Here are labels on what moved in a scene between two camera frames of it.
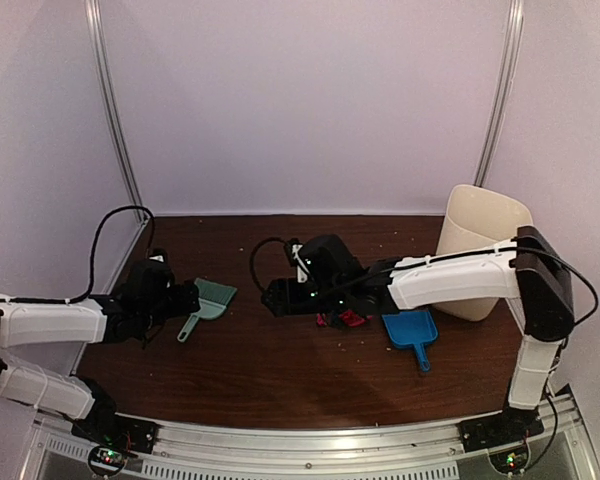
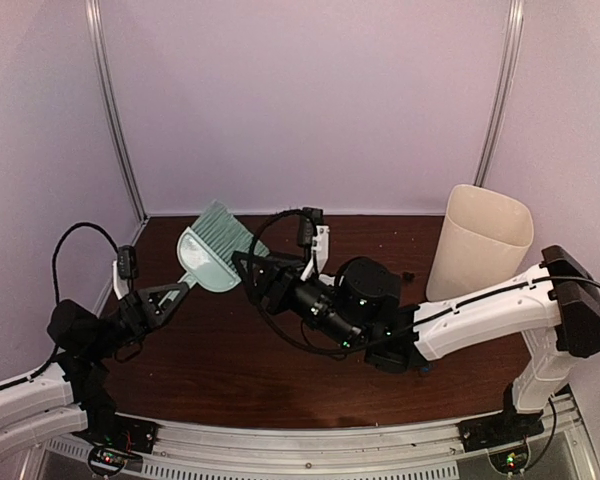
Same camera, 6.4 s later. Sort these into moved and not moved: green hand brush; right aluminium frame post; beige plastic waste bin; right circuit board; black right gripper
Moved: black right gripper; green hand brush
Not moved: right circuit board; right aluminium frame post; beige plastic waste bin
